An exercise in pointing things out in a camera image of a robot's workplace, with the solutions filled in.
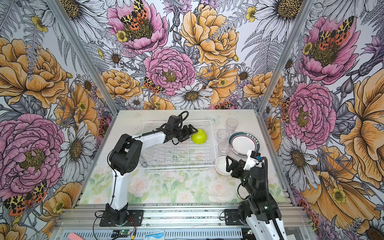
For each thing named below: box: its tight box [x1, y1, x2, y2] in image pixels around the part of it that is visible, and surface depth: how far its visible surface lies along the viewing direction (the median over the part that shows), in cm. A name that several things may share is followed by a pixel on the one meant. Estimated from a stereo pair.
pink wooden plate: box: [228, 131, 261, 157], surface depth 101 cm
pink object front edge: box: [68, 232, 85, 240], surface depth 71 cm
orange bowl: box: [215, 156, 233, 176], surface depth 91 cm
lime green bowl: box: [191, 129, 207, 145], surface depth 101 cm
